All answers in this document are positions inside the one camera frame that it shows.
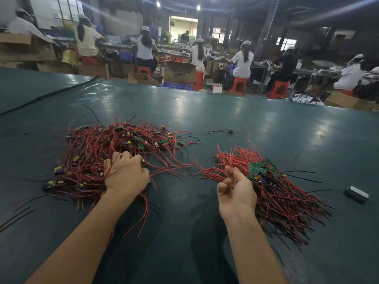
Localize person's left hand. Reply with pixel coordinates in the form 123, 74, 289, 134
103, 151, 151, 202

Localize person's right hand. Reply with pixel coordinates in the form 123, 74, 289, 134
216, 165, 259, 225

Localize pile of red-wired boards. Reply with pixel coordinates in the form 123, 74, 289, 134
0, 115, 202, 237

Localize sorted bundle of wired boards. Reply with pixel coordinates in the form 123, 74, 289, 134
195, 139, 332, 246

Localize lone wired component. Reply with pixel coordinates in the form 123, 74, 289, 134
206, 126, 246, 136

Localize person's left forearm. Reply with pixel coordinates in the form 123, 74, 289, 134
26, 192, 134, 284

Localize person's right forearm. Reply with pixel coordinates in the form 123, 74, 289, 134
224, 215, 289, 284

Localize dark green table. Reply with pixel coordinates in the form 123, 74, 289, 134
0, 67, 379, 284

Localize blue plastic crate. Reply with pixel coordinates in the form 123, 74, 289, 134
161, 82, 195, 91

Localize heap of black white items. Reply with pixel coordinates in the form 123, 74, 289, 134
291, 94, 325, 106

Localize small black grey block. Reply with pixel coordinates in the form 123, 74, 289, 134
345, 185, 370, 205

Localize yellow sack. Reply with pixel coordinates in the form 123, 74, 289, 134
62, 50, 80, 68

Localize large open cardboard box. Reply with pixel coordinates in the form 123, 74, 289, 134
0, 32, 59, 62

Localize grid window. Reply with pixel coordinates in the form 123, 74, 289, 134
50, 0, 85, 21

